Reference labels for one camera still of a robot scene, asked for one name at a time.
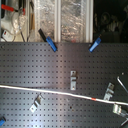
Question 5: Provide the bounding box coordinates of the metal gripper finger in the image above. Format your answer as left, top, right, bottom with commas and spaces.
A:
113, 104, 128, 118

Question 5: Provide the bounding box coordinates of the white cable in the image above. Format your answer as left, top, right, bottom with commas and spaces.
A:
0, 84, 128, 107

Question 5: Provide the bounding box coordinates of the black perforated pegboard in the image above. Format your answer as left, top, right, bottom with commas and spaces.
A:
0, 43, 128, 128

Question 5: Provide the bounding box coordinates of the right blue clamp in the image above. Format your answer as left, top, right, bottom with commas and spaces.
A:
89, 37, 101, 52

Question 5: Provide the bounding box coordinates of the blue clamp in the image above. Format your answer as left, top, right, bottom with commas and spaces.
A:
0, 116, 6, 126
89, 37, 101, 52
38, 29, 57, 52

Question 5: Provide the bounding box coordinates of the clear plastic storage box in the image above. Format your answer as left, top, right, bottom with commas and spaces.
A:
34, 0, 94, 43

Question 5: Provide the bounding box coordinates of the blue clamp bottom left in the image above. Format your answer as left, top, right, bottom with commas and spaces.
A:
0, 116, 6, 126

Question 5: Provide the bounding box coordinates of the white red device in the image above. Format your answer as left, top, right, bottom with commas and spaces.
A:
2, 30, 15, 42

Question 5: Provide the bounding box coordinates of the right metal cable clip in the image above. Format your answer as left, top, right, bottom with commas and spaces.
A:
104, 83, 114, 101

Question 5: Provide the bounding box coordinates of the metal cable clip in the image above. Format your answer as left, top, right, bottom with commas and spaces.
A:
104, 83, 114, 101
70, 71, 77, 90
30, 95, 43, 113

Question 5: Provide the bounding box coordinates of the centre metal cable clip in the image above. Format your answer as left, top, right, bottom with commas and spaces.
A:
70, 71, 77, 90

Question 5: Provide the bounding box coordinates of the left metal cable clip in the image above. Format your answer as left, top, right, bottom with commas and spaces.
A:
30, 95, 43, 113

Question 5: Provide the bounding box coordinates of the red handled tool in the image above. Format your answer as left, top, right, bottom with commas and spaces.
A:
1, 4, 25, 15

